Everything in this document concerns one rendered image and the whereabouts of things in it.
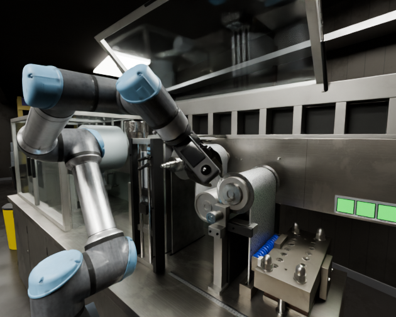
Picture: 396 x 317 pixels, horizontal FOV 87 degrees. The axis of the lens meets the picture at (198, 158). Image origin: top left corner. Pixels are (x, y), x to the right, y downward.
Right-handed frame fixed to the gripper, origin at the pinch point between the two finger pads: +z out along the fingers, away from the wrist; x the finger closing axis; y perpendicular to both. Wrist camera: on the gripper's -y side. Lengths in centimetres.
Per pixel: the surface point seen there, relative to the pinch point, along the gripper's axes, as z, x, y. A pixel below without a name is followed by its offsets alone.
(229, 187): 12.9, -2.1, 5.0
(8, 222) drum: 61, 238, 214
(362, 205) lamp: 43, -36, -15
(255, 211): 23.2, -3.9, -2.1
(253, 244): 29.8, 3.9, -7.5
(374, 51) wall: 99, -185, 89
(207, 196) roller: 18.3, 6.7, 12.6
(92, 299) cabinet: 30, 76, 18
